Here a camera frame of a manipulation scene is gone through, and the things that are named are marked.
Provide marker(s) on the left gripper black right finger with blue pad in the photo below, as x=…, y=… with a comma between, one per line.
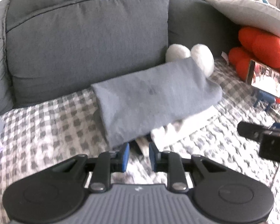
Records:
x=215, y=191

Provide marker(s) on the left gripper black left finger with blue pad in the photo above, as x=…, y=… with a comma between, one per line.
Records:
x=57, y=192

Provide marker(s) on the grey sweatshirt garment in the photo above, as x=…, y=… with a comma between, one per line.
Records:
x=134, y=104

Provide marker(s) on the orange pumpkin plush cushion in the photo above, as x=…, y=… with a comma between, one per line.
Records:
x=258, y=45

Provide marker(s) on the white folded cloth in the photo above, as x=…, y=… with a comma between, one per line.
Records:
x=171, y=133

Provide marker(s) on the light grey pillow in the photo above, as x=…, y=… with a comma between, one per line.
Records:
x=250, y=13

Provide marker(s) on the smartphone with lit screen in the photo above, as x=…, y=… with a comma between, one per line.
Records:
x=263, y=77

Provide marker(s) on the blue phone stand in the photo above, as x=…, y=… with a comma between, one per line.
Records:
x=264, y=97

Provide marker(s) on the dark grey sofa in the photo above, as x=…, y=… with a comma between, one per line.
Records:
x=52, y=48

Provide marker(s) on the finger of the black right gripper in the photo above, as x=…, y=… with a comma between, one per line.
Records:
x=253, y=131

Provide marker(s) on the white plush toy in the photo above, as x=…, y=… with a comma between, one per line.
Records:
x=200, y=53

